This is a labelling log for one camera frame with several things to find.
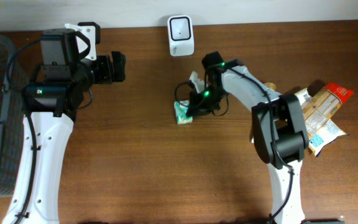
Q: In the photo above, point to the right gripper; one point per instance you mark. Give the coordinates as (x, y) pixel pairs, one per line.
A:
(198, 107)

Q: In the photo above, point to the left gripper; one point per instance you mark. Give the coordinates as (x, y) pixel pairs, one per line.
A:
(107, 74)

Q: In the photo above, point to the teal tissue pack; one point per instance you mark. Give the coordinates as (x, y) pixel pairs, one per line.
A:
(181, 107)

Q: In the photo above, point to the white cream tube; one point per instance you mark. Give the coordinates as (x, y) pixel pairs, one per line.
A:
(270, 86)

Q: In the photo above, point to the orange pasta package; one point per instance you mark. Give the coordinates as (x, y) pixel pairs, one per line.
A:
(323, 105)

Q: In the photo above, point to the cream snack bag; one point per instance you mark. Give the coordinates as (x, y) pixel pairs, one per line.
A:
(326, 134)

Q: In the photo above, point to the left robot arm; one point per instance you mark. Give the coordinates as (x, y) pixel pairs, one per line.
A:
(50, 109)

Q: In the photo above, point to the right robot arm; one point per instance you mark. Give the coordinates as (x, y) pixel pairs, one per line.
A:
(278, 127)

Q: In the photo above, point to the white barcode scanner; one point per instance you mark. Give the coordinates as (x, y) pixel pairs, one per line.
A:
(180, 36)

